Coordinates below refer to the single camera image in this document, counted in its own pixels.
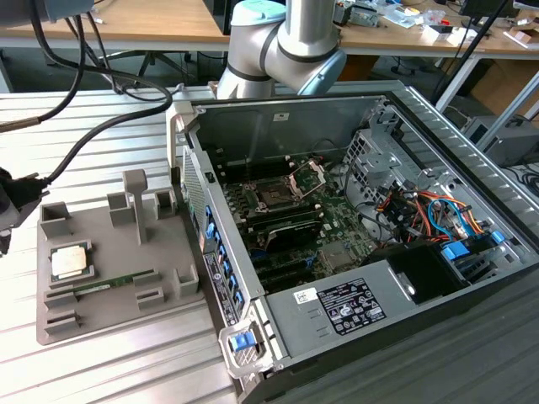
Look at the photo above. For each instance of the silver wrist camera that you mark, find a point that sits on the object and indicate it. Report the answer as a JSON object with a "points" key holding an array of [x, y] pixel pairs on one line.
{"points": [[23, 212]]}

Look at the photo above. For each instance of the grey desktop computer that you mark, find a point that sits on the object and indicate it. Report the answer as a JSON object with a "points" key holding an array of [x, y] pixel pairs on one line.
{"points": [[513, 143]]}

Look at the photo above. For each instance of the blue disk carrier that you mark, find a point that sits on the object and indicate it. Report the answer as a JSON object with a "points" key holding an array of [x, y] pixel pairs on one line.
{"points": [[455, 251]]}

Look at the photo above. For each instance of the black slanted pole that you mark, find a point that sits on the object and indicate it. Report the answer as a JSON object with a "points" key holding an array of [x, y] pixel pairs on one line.
{"points": [[471, 46]]}

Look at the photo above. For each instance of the black RAM slot bank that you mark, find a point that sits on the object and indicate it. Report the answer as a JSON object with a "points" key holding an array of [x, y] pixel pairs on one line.
{"points": [[282, 214], [269, 168]]}

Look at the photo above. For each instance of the silver drive cage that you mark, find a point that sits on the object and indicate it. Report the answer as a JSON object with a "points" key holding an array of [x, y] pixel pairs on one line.
{"points": [[370, 168]]}

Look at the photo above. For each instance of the black rating label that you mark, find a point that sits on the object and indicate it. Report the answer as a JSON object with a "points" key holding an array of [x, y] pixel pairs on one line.
{"points": [[351, 305]]}

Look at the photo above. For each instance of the grey chipset heat sink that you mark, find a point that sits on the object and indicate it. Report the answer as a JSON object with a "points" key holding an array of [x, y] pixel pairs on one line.
{"points": [[337, 254]]}

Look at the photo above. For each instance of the black fan shroud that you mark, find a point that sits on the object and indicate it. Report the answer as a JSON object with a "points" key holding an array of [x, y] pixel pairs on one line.
{"points": [[421, 269]]}

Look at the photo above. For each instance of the grey parts rack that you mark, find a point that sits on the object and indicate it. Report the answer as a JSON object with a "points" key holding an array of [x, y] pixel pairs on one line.
{"points": [[122, 261]]}

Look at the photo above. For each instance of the black graphics card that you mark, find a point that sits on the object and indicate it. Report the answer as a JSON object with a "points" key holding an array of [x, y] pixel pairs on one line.
{"points": [[295, 235]]}

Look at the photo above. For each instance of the large cardboard box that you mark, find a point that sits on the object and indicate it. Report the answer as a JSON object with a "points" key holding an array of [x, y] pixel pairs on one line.
{"points": [[505, 84]]}

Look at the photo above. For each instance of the blue case latch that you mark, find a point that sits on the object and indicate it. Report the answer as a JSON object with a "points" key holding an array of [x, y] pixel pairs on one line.
{"points": [[242, 341]]}

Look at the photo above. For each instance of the grey power supply unit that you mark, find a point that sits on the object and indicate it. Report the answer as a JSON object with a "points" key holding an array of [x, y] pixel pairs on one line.
{"points": [[303, 324]]}

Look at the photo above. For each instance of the silver metal drive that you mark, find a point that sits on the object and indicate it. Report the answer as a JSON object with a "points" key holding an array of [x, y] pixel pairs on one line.
{"points": [[364, 17]]}

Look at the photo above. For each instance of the green RAM stick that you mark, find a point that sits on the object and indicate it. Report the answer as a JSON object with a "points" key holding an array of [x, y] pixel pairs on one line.
{"points": [[113, 282]]}

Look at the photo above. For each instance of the open PC case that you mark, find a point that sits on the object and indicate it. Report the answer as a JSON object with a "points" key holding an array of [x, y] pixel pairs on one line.
{"points": [[236, 126]]}

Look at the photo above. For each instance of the small white box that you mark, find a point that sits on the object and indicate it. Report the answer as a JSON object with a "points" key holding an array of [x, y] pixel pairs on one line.
{"points": [[442, 35]]}

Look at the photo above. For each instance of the green motherboard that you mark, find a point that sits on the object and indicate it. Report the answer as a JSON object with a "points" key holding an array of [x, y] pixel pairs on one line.
{"points": [[337, 219]]}

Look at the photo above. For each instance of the CPU socket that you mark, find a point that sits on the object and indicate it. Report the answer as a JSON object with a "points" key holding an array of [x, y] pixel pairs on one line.
{"points": [[273, 195]]}

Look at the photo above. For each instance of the small cardboard box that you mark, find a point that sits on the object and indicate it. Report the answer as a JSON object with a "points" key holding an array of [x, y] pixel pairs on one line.
{"points": [[522, 38]]}

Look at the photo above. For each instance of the office chair base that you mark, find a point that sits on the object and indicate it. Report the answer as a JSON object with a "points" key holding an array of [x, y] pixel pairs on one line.
{"points": [[145, 59]]}

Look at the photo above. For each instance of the black expansion slots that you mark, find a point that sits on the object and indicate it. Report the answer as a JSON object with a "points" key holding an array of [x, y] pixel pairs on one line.
{"points": [[282, 273]]}

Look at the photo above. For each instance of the white sticker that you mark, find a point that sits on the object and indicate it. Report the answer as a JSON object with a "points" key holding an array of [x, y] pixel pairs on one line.
{"points": [[305, 296]]}

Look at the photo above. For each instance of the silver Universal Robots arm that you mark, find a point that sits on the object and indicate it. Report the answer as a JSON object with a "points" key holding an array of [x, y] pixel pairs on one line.
{"points": [[252, 46]]}

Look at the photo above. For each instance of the silver CPU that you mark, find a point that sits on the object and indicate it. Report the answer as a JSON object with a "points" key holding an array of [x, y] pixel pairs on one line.
{"points": [[69, 261]]}

